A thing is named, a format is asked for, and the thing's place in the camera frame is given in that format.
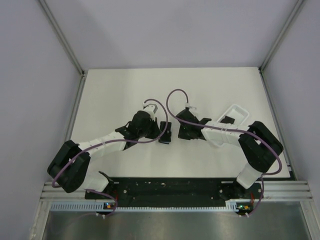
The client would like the black leather card holder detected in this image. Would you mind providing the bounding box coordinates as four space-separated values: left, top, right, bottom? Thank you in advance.
158 121 172 145

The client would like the black credit card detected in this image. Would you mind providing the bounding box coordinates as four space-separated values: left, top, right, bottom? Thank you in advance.
219 115 235 125

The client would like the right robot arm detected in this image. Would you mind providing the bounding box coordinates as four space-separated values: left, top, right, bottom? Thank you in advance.
175 104 284 198

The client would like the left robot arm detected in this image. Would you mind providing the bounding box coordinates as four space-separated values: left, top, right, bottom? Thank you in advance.
47 104 160 199

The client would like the white plastic basket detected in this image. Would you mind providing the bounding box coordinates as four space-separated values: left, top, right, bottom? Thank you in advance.
203 104 250 148

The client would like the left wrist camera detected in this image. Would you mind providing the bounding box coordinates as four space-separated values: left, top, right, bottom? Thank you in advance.
142 102 158 117

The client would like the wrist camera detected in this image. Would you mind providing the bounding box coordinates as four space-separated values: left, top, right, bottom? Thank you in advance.
185 102 197 111
142 102 158 117

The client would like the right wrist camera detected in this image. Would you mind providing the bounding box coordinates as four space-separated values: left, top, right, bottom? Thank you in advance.
185 102 197 111

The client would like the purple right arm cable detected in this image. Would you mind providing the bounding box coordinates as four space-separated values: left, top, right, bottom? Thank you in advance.
166 88 284 217

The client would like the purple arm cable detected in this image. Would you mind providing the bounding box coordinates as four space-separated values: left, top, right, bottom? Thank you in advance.
51 98 169 216
166 88 284 217

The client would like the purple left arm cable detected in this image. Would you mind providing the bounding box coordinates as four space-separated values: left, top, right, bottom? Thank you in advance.
51 98 169 216

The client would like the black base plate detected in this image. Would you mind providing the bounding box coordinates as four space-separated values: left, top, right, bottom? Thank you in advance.
84 176 265 208

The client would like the grey slotted cable duct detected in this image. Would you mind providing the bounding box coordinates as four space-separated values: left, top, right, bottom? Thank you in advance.
50 199 253 213

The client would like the aluminium frame rail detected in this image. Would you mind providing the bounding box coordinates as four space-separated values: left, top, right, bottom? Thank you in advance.
39 181 313 201

